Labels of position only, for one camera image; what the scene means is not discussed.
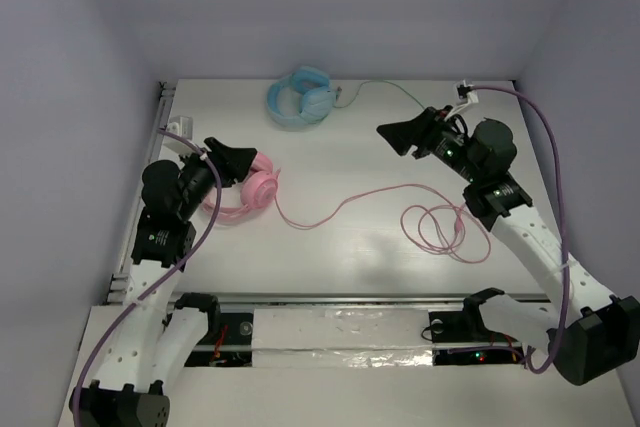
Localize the aluminium rail left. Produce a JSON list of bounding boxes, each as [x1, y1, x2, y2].
[[103, 81, 177, 305]]

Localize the purple cable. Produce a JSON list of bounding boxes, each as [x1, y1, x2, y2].
[[469, 84, 572, 374], [70, 127, 222, 427]]

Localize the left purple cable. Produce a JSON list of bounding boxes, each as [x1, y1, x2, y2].
[[70, 127, 222, 427]]

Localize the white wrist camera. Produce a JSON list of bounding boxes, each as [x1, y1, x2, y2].
[[162, 116, 202, 158], [445, 80, 479, 120]]

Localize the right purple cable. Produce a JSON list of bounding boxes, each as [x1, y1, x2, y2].
[[469, 84, 572, 374]]

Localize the pink headphones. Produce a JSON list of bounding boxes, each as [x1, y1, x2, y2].
[[217, 152, 280, 225]]

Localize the aluminium rail front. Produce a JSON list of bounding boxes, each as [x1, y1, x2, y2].
[[103, 291, 549, 305]]

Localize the pink headphone cable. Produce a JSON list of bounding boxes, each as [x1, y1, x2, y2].
[[272, 183, 493, 265]]

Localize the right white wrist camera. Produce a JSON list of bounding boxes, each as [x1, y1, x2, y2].
[[445, 80, 479, 120]]

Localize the blue headphones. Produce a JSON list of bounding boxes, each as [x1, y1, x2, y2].
[[266, 66, 339, 128]]

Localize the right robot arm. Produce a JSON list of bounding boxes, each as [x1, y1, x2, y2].
[[376, 107, 639, 386]]

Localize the aluminium rail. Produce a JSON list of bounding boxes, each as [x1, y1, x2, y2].
[[103, 81, 177, 305], [103, 291, 549, 305]]

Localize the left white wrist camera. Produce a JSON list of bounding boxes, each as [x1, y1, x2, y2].
[[162, 116, 202, 158]]

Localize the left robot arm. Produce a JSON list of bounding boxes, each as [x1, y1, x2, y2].
[[69, 135, 257, 426]]

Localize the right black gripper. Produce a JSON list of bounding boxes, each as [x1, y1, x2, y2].
[[376, 105, 482, 184]]

